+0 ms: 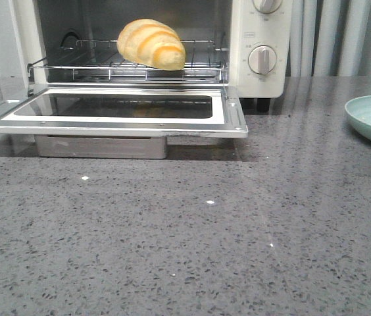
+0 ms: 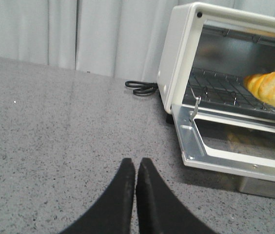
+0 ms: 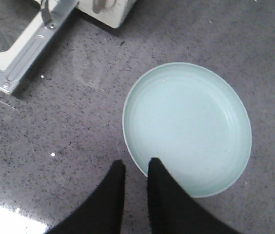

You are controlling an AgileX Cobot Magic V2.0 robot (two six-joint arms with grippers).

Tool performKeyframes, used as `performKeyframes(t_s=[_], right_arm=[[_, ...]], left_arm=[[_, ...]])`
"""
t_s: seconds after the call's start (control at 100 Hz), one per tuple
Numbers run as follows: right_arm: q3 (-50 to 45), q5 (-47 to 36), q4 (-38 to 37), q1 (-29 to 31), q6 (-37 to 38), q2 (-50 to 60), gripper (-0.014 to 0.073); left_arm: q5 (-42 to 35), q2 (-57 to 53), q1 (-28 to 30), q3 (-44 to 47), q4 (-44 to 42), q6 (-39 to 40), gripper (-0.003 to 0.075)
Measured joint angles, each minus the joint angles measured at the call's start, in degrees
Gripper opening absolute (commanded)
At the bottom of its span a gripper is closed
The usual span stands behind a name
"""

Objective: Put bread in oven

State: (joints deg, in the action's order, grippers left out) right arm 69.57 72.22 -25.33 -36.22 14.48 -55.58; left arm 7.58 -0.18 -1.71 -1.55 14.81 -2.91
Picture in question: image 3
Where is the white Toshiba toaster oven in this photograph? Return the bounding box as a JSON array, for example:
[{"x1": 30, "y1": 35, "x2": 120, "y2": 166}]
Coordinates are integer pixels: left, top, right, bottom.
[{"x1": 77, "y1": 0, "x2": 136, "y2": 29}]

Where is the oven glass door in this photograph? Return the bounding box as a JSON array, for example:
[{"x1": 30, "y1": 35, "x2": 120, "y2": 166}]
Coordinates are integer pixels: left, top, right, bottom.
[{"x1": 0, "y1": 0, "x2": 79, "y2": 94}]

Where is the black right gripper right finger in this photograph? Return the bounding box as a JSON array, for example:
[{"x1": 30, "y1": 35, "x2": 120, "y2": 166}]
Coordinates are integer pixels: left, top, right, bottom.
[{"x1": 147, "y1": 158, "x2": 237, "y2": 234}]

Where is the lower oven control knob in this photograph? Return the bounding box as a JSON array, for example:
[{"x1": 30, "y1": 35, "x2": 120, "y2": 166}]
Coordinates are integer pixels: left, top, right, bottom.
[{"x1": 92, "y1": 0, "x2": 117, "y2": 14}]

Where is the light green plate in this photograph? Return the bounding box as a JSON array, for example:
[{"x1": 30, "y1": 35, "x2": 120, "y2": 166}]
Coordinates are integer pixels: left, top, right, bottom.
[{"x1": 122, "y1": 62, "x2": 252, "y2": 198}]

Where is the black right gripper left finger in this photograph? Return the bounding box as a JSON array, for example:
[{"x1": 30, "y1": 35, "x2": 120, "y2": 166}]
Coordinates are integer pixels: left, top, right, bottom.
[{"x1": 48, "y1": 160, "x2": 126, "y2": 234}]

